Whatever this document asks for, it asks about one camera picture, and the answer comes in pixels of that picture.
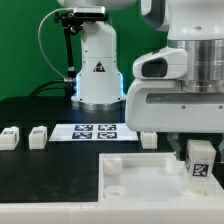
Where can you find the black camera stand pole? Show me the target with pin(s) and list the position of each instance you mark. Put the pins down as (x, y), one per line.
(71, 88)

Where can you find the white L-shaped fence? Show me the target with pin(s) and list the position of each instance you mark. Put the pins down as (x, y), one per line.
(190, 209)

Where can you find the white square table top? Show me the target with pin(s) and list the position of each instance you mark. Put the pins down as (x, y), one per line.
(148, 176)

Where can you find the black camera on stand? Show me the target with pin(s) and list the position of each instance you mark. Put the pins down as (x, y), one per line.
(93, 13)

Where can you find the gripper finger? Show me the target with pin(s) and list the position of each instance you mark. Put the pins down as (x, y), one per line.
(221, 149)
(177, 145)

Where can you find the white sheet with tags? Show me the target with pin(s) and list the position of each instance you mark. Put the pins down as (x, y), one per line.
(93, 132)

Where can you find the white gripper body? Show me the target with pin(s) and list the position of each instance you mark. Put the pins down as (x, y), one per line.
(158, 106)

